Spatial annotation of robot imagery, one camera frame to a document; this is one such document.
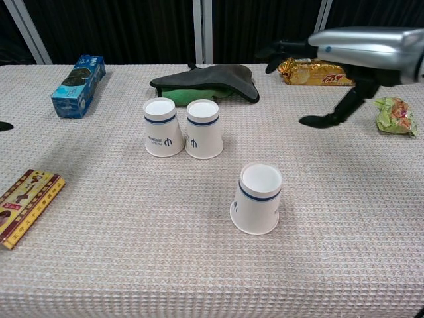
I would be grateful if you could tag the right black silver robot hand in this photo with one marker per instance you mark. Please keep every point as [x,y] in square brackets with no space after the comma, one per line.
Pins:
[361,46]

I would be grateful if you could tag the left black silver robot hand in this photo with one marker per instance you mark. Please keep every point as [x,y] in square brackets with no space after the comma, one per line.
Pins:
[4,126]

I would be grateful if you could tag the white paper cup blue band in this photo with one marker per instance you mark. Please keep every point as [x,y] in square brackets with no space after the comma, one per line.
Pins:
[163,132]
[203,130]
[256,205]

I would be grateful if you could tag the gold biscuit packet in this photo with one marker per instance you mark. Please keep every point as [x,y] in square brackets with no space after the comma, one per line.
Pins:
[311,73]

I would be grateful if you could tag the small green snack packet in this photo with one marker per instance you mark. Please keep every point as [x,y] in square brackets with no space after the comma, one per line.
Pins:
[395,116]

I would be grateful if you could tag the yellow red snack box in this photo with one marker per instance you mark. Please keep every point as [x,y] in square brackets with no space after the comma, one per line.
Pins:
[23,207]

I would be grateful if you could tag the blue cookie box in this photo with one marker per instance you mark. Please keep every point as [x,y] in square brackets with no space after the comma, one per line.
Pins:
[79,87]

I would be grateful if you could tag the grey microfibre cloth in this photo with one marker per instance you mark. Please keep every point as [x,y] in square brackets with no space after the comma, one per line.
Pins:
[212,79]

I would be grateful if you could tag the green cloth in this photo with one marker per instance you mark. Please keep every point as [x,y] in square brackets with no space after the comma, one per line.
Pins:
[192,96]

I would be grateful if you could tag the beige woven tablecloth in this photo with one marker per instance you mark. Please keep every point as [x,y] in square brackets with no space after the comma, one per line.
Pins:
[165,232]

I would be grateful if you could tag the white frame post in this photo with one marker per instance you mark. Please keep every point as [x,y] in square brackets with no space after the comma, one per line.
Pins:
[323,15]
[202,31]
[28,31]

